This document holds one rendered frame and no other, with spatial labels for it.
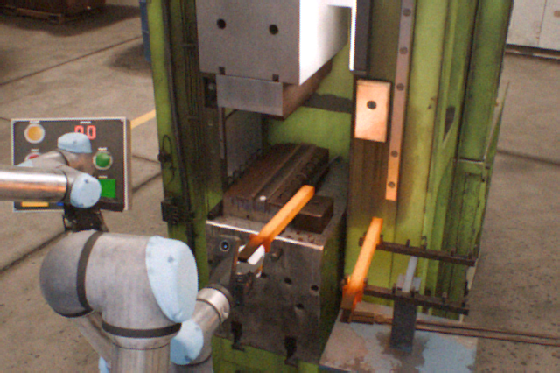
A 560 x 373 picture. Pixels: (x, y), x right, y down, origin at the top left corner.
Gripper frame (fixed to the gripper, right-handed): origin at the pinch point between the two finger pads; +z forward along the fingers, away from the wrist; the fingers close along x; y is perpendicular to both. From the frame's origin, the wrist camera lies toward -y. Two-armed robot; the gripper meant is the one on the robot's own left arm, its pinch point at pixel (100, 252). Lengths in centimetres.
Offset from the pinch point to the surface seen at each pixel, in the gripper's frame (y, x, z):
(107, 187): -13.6, -16.7, -8.7
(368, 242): -52, 52, -3
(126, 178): -19.2, -14.7, -10.7
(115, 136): -21.0, -21.3, -21.8
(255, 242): -13, 50, -21
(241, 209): -41.8, 11.2, -1.1
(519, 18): -549, -151, 56
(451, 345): -61, 76, 24
